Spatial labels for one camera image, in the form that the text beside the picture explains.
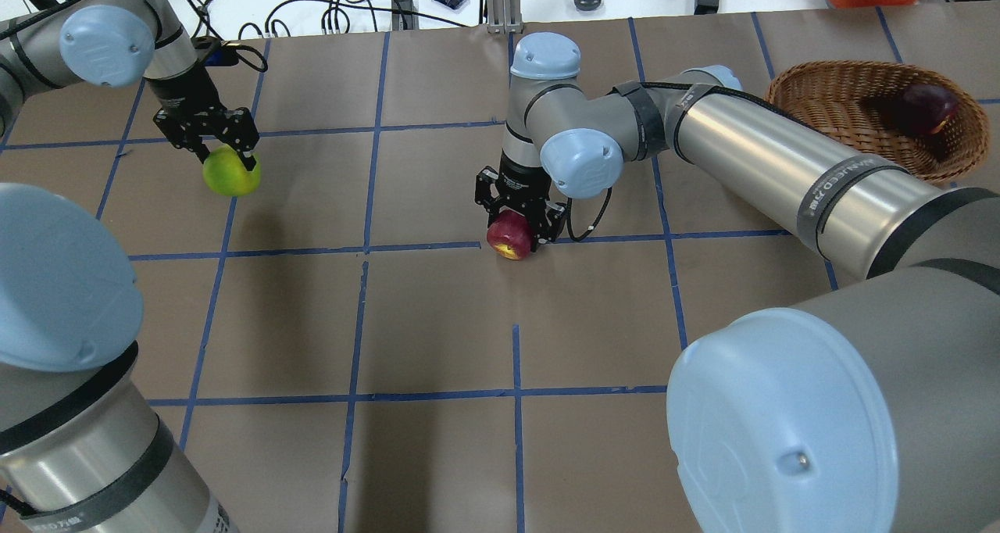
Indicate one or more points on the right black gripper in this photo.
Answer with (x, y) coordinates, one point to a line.
(516, 180)

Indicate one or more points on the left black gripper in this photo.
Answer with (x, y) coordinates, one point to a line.
(184, 94)

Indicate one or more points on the red apple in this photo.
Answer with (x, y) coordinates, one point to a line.
(509, 235)

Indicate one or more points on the green apple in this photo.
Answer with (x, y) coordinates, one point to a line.
(224, 173)

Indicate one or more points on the dark purple apple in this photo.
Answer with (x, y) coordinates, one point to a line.
(923, 109)

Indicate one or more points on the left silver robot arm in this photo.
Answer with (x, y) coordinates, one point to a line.
(82, 450)

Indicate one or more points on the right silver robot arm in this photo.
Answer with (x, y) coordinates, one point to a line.
(848, 383)

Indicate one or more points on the woven wicker basket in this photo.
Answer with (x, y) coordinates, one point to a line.
(849, 101)

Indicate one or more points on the black power adapter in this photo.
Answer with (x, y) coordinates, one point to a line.
(403, 15)

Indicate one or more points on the aluminium frame post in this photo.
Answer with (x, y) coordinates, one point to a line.
(503, 16)

